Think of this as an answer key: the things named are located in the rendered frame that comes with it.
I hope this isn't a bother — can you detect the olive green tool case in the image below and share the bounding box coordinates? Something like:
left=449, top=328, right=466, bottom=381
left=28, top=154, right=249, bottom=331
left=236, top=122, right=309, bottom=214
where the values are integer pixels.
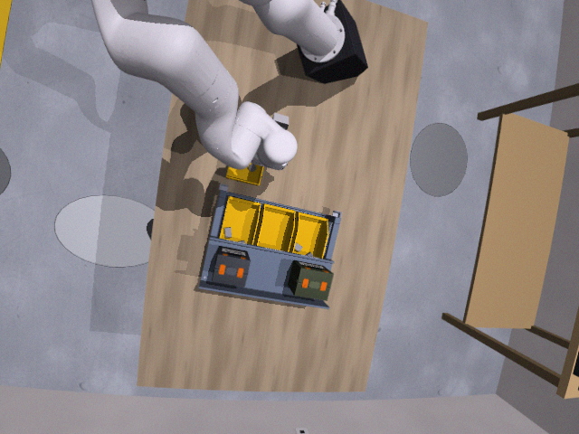
left=288, top=260, right=334, bottom=301

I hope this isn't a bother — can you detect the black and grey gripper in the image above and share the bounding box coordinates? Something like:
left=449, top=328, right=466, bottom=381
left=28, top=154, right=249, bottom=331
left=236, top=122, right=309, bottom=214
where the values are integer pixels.
left=251, top=154, right=288, bottom=170

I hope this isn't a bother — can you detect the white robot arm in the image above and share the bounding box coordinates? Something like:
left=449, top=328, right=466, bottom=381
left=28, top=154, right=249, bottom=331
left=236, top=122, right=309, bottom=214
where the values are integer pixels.
left=91, top=0, right=345, bottom=170

